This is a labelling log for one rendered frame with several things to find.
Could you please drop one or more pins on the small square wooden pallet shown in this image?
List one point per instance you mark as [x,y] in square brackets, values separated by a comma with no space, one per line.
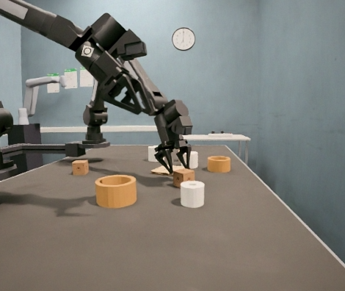
[162,170]

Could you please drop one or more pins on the tan hollow ring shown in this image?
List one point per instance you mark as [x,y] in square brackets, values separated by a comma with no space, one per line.
[115,191]

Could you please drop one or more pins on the orange-brown open cup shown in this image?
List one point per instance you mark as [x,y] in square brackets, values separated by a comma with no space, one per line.
[219,164]

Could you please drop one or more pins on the tan cardboard carton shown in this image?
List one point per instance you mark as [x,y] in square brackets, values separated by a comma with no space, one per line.
[80,167]
[183,175]

